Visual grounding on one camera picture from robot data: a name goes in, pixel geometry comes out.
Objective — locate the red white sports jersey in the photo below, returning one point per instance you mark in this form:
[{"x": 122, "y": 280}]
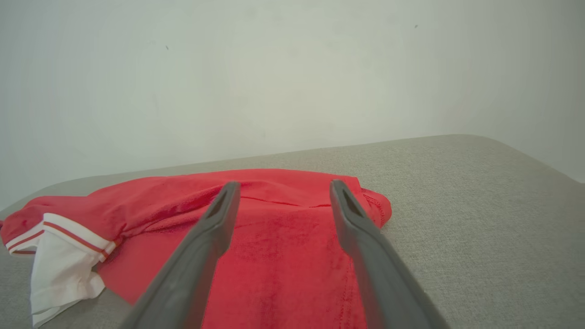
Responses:
[{"x": 283, "y": 274}]

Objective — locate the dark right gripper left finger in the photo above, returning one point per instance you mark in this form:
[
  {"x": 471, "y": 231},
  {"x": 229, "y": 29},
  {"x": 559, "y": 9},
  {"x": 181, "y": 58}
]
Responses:
[{"x": 192, "y": 278}]

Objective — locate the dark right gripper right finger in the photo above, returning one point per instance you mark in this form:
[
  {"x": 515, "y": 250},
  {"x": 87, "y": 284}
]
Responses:
[{"x": 384, "y": 283}]

